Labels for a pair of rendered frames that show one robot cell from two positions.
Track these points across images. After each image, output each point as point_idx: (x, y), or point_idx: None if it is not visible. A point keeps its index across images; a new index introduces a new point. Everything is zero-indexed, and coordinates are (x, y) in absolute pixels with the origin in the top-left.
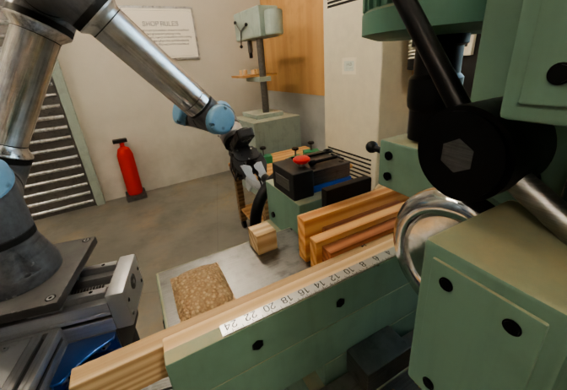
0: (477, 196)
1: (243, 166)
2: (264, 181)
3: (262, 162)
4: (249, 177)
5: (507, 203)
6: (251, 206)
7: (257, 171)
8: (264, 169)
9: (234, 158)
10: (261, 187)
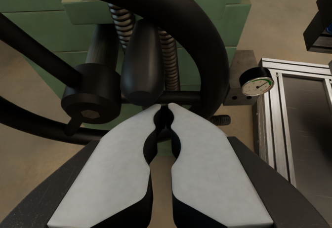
0: None
1: (238, 203)
2: (162, 56)
3: (49, 207)
4: (210, 126)
5: None
6: (227, 57)
7: (144, 151)
8: (93, 152)
9: None
10: (199, 6)
